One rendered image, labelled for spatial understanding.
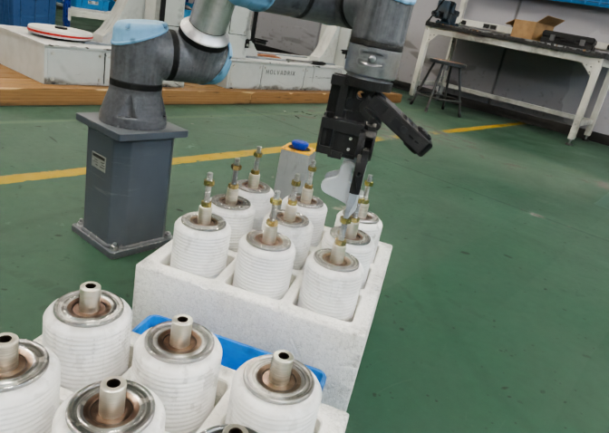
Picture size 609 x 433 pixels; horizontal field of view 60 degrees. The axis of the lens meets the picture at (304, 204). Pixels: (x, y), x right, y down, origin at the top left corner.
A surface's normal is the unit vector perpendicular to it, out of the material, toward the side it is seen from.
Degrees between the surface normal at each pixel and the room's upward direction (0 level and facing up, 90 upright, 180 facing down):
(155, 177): 90
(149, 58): 90
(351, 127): 90
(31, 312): 0
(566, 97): 90
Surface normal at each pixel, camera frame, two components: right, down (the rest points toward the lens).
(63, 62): 0.75, 0.36
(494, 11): -0.63, 0.15
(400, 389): 0.18, -0.92
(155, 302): -0.26, 0.29
